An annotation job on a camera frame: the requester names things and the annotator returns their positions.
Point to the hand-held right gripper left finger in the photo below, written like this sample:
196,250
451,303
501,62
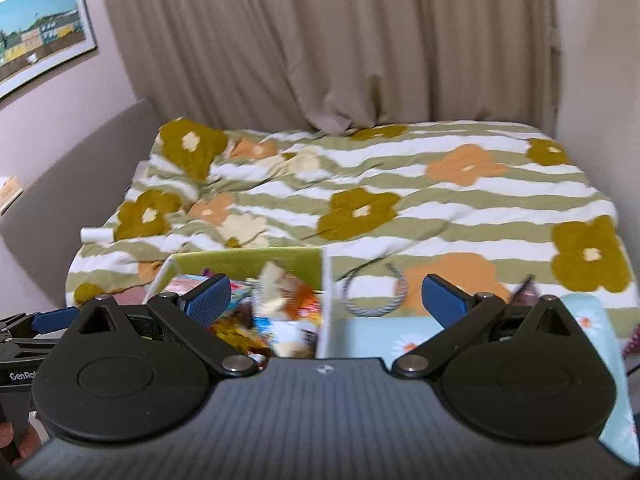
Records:
210,299

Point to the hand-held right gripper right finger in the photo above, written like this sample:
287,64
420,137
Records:
442,301

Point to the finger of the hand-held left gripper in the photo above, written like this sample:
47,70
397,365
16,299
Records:
52,321

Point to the green cardboard box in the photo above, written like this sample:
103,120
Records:
225,262

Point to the person's left hand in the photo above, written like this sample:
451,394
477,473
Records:
30,449

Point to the striped hair band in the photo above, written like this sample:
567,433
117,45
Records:
401,287

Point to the pile of assorted snack packets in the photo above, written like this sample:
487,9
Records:
280,300

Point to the dark purple snack packet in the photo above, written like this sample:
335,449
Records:
526,291

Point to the floral striped blanket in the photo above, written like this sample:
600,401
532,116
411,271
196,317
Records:
400,185

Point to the small cardboard box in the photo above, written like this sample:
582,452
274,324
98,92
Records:
9,194

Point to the grey upholstered headboard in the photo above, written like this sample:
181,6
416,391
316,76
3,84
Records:
60,180

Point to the white pink plastic bag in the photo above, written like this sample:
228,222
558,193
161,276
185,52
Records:
633,341

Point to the framed landscape picture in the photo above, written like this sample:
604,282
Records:
35,35

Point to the beige curtain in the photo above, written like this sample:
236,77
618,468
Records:
325,35

